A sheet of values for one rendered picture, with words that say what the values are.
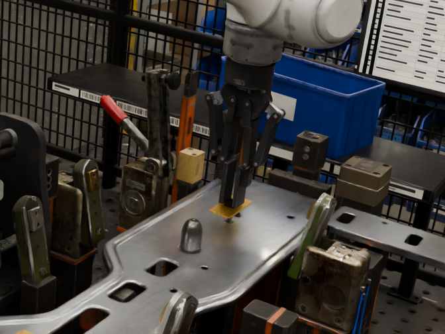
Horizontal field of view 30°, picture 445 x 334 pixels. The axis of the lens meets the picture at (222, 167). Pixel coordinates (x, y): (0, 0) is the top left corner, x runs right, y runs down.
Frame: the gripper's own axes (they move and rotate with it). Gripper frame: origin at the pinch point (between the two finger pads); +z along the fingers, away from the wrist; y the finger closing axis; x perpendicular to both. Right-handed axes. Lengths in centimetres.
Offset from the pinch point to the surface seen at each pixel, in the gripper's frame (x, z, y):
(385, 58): 54, -13, 5
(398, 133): 164, 36, -16
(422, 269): 55, 30, 22
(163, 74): -0.1, -14.4, -15.0
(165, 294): -26.4, 6.7, 4.5
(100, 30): 160, 26, -142
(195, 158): 6.2, 0.7, -10.8
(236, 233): -3.3, 6.7, 3.0
